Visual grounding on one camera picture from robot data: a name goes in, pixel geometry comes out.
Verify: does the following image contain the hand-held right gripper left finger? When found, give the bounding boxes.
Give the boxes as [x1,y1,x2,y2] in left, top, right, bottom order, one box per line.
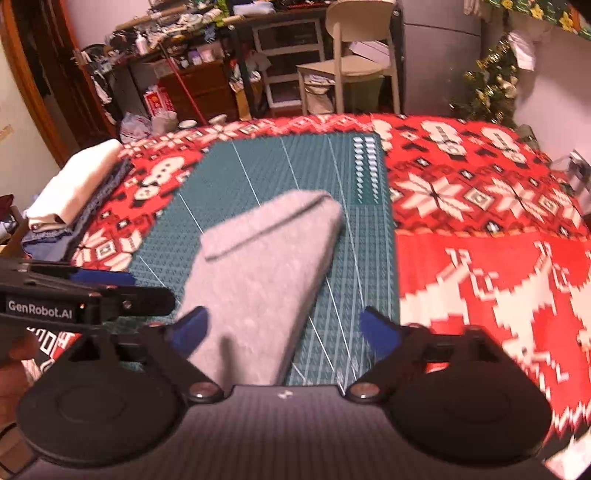
[76,305,225,404]

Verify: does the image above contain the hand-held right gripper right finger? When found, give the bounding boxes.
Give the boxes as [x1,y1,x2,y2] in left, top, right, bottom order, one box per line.
[344,305,509,402]

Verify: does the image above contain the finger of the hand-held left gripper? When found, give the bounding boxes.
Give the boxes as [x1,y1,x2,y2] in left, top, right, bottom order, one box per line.
[18,261,137,289]
[76,285,177,320]

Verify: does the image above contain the grey shirt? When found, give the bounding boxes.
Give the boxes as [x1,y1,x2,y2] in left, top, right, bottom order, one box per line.
[173,189,345,386]

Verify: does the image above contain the person's left hand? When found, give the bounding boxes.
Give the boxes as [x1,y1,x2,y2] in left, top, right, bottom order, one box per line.
[0,330,42,418]

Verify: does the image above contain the folded blue jeans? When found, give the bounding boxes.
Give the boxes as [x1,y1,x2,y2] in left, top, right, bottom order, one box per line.
[21,157,134,259]

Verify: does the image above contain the folded white cloth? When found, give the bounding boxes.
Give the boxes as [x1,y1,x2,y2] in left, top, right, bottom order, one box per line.
[25,138,123,229]

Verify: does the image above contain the printed white plastic bag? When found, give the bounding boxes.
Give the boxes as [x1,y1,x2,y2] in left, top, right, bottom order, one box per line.
[119,112,154,143]

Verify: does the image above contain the red patterned blanket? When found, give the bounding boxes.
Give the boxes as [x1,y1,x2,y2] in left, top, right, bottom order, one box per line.
[71,113,591,439]

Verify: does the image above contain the plain white plastic bag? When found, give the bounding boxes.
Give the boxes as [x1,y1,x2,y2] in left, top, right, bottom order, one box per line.
[151,111,180,134]

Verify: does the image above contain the red cardboard box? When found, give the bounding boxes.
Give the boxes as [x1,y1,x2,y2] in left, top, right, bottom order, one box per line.
[143,87,176,118]

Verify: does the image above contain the green cutting mat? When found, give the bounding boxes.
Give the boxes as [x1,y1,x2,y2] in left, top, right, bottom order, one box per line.
[117,134,400,386]

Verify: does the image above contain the brown wooden drawer cabinet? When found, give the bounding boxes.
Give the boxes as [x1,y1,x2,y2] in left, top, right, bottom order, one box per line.
[159,60,236,125]

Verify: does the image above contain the kraft paper bag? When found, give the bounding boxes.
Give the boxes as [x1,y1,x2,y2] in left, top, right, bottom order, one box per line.
[233,78,254,121]

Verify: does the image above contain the white plastic drawer unit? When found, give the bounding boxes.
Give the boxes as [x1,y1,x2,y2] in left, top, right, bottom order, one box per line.
[252,19,326,109]

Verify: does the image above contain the small Christmas tree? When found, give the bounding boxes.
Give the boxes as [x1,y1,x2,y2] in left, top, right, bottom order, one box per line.
[455,37,520,127]

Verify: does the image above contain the silver refrigerator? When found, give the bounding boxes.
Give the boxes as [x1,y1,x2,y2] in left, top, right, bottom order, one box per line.
[397,0,485,118]

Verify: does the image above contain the white cardboard box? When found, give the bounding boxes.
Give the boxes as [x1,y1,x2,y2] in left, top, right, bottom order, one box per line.
[348,41,393,65]

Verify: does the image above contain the beige plastic chair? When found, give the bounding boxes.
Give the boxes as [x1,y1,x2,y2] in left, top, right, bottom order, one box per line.
[296,0,402,115]

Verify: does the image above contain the red handled broom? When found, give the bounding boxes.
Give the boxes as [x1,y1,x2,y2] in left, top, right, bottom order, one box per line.
[159,41,208,125]

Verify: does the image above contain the brown wooden door frame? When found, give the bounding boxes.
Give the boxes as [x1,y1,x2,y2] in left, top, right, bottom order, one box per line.
[0,0,75,169]

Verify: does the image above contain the green Christmas wall banner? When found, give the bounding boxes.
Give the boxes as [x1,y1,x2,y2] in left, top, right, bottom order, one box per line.
[480,0,591,35]

